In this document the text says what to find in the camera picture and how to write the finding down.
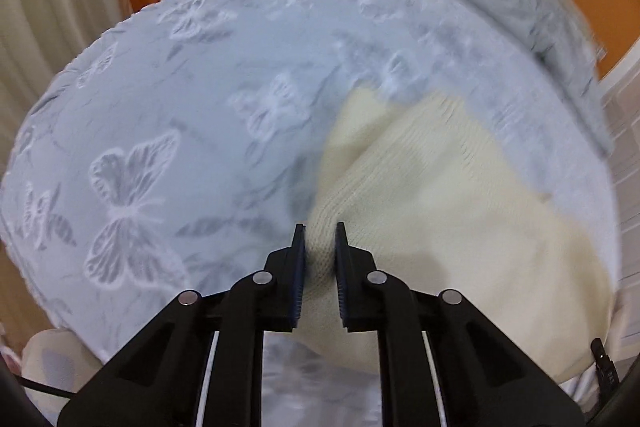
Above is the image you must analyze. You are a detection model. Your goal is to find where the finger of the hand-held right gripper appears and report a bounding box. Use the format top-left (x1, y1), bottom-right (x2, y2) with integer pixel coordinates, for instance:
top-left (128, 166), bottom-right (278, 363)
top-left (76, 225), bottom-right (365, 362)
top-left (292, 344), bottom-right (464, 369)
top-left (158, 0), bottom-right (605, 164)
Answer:
top-left (590, 337), bottom-right (621, 390)

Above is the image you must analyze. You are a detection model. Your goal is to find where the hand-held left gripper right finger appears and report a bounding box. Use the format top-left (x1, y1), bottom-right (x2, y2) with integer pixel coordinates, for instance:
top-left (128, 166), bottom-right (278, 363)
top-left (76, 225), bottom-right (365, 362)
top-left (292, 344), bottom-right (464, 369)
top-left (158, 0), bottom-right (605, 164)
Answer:
top-left (334, 222), bottom-right (586, 427)

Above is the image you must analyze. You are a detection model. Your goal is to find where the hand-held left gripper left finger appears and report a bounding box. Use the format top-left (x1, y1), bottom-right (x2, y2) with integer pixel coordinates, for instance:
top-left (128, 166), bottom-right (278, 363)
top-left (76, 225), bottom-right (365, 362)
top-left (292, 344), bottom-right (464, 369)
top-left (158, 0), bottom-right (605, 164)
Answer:
top-left (57, 223), bottom-right (307, 427)

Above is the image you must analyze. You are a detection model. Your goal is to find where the cream knitted garment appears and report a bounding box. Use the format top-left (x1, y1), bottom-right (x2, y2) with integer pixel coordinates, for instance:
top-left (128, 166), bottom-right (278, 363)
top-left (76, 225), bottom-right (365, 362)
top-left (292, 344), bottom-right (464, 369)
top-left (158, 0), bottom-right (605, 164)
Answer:
top-left (303, 88), bottom-right (615, 374)

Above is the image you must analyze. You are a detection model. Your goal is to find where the white butterfly embossed blanket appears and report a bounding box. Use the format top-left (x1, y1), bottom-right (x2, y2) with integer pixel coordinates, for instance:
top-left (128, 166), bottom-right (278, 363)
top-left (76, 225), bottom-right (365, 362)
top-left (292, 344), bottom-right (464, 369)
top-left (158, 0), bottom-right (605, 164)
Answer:
top-left (0, 0), bottom-right (623, 427)

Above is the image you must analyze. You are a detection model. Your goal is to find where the grey fuzzy blanket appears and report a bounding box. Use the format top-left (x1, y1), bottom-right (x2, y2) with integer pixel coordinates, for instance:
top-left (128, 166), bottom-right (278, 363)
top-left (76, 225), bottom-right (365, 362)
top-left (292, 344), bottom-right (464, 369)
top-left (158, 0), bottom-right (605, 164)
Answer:
top-left (386, 0), bottom-right (615, 156)

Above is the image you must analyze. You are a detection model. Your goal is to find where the white sheer curtain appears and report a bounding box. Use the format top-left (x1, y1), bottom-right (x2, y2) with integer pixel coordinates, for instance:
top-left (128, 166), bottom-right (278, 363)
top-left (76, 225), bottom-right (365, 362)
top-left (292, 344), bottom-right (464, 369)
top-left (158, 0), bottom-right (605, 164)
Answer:
top-left (0, 0), bottom-right (138, 108)

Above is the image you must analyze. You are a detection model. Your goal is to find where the black cable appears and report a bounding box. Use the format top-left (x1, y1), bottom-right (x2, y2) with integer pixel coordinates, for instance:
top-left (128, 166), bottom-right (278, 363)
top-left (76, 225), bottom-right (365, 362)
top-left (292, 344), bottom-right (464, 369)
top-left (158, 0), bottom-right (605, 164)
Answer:
top-left (17, 377), bottom-right (76, 398)

